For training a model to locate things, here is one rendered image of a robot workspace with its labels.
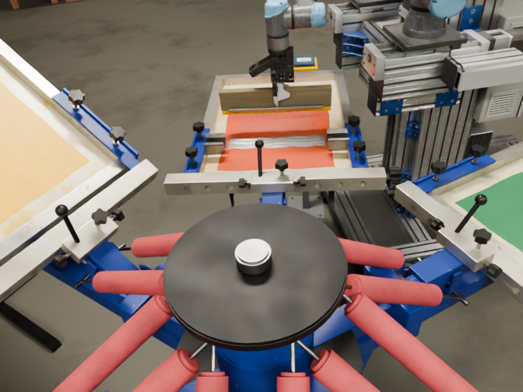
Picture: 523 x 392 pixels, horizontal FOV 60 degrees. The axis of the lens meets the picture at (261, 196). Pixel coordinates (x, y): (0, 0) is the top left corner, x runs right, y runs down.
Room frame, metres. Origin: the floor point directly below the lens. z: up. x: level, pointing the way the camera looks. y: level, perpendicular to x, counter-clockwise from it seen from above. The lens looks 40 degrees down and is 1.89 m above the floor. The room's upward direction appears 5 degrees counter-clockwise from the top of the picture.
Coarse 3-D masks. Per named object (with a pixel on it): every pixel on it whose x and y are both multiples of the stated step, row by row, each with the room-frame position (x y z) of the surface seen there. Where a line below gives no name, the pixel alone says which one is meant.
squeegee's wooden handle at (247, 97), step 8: (248, 88) 1.51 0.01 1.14; (256, 88) 1.51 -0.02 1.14; (264, 88) 1.50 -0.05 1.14; (288, 88) 1.48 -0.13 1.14; (296, 88) 1.48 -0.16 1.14; (304, 88) 1.47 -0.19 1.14; (312, 88) 1.47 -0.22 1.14; (320, 88) 1.46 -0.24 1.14; (328, 88) 1.46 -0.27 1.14; (224, 96) 1.50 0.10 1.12; (232, 96) 1.50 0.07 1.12; (240, 96) 1.49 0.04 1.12; (248, 96) 1.49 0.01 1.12; (256, 96) 1.49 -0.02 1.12; (264, 96) 1.48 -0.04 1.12; (272, 96) 1.48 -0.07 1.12; (296, 96) 1.47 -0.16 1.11; (304, 96) 1.47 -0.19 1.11; (312, 96) 1.46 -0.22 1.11; (320, 96) 1.46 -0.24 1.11; (328, 96) 1.46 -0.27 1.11; (224, 104) 1.50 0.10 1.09; (232, 104) 1.50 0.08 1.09; (240, 104) 1.49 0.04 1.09; (248, 104) 1.49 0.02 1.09; (256, 104) 1.49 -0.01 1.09; (264, 104) 1.48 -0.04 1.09; (272, 104) 1.48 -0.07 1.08; (280, 104) 1.48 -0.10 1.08; (288, 104) 1.47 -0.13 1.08; (296, 104) 1.47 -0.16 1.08; (304, 104) 1.47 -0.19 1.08; (328, 104) 1.46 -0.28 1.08
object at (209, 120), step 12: (300, 72) 1.93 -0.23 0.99; (312, 72) 1.91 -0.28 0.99; (324, 72) 1.90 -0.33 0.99; (336, 72) 1.89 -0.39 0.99; (216, 84) 1.89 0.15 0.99; (228, 84) 1.94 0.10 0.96; (240, 84) 1.93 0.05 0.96; (336, 84) 1.80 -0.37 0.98; (216, 96) 1.77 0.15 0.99; (348, 96) 1.66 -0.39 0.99; (216, 108) 1.69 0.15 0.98; (348, 108) 1.57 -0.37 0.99; (204, 120) 1.58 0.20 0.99; (204, 156) 1.34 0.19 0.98; (348, 156) 1.29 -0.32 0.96
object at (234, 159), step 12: (228, 120) 1.62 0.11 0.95; (228, 132) 1.53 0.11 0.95; (228, 144) 1.44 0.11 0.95; (228, 156) 1.36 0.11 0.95; (240, 156) 1.35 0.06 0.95; (252, 156) 1.35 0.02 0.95; (264, 156) 1.34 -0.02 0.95; (228, 168) 1.29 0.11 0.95; (240, 168) 1.28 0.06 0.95; (252, 168) 1.28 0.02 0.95; (264, 168) 1.27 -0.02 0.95
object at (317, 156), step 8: (320, 112) 1.62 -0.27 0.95; (320, 120) 1.56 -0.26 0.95; (328, 120) 1.55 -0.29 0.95; (320, 128) 1.49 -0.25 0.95; (328, 128) 1.49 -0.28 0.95; (280, 136) 1.46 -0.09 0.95; (288, 136) 1.46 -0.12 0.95; (280, 152) 1.36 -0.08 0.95; (288, 152) 1.35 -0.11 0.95; (296, 152) 1.35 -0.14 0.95; (304, 152) 1.34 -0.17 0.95; (312, 152) 1.34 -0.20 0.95; (320, 152) 1.33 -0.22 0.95; (328, 152) 1.33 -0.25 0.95; (288, 160) 1.30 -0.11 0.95; (296, 160) 1.30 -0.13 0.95; (304, 160) 1.29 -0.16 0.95; (312, 160) 1.29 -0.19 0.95; (320, 160) 1.28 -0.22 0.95; (328, 160) 1.28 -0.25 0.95; (288, 168) 1.26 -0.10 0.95; (296, 168) 1.25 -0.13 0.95; (304, 168) 1.25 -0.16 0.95
